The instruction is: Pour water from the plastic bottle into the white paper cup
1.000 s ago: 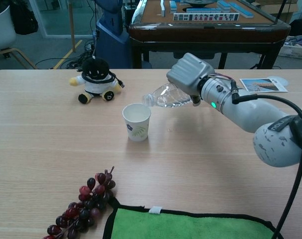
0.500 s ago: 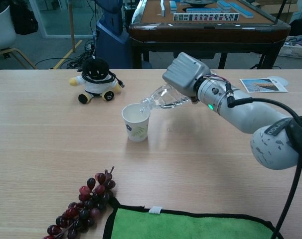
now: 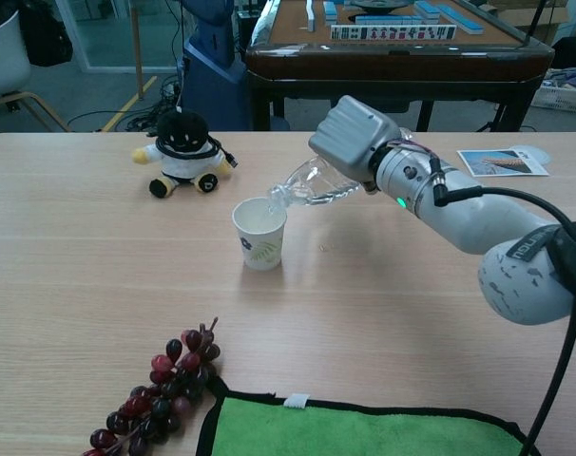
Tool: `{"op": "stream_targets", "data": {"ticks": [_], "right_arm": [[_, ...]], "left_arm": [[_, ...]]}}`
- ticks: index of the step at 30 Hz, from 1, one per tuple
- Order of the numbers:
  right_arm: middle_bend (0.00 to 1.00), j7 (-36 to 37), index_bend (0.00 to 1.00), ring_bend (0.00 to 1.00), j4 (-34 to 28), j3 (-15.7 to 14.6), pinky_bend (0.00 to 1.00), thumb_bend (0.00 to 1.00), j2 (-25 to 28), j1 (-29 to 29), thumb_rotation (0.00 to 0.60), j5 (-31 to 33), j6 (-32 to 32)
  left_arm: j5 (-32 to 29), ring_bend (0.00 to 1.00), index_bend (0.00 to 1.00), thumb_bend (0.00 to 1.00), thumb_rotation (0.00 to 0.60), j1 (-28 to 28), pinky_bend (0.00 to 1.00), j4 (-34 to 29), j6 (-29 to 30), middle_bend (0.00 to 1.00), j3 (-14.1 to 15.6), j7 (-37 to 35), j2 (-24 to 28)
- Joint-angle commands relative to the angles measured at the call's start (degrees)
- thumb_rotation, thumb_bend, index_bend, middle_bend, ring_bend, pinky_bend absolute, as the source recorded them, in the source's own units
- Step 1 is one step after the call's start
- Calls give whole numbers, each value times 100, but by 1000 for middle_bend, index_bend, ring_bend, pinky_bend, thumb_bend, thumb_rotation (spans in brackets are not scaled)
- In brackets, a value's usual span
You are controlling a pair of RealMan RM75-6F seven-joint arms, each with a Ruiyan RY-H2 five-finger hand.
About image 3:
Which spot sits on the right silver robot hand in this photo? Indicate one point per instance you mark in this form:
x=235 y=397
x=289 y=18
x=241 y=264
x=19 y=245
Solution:
x=350 y=138

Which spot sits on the black and white plush toy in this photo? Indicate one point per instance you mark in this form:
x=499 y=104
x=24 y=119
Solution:
x=183 y=152

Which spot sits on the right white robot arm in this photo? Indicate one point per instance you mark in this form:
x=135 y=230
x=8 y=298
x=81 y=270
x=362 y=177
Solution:
x=473 y=214

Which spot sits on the black bag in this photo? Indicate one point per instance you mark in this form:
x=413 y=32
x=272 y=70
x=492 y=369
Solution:
x=45 y=38

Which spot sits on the wooden post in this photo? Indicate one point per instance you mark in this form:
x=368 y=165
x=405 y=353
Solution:
x=137 y=52

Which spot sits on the white paper cup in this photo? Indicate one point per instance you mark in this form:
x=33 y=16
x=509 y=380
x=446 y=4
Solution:
x=262 y=242

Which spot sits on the photo postcard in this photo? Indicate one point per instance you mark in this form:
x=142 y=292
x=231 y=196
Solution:
x=497 y=161

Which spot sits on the white chair with wooden legs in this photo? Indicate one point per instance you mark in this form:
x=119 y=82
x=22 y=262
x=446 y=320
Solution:
x=3 y=57

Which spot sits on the purple grape bunch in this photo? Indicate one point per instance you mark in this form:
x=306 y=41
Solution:
x=164 y=394

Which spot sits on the brown mahjong table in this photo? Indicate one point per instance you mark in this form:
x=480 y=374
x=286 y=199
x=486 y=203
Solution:
x=388 y=64

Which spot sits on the blue machine base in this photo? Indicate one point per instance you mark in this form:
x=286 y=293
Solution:
x=212 y=81

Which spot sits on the green cloth with black trim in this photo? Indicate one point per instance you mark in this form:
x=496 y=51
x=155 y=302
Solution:
x=340 y=432

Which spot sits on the transparent plastic bottle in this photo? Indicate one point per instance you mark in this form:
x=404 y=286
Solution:
x=312 y=187

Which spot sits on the white plastic basket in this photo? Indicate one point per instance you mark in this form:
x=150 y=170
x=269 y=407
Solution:
x=561 y=99

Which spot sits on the white mahjong tile row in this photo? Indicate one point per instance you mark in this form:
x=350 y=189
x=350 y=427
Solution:
x=392 y=32

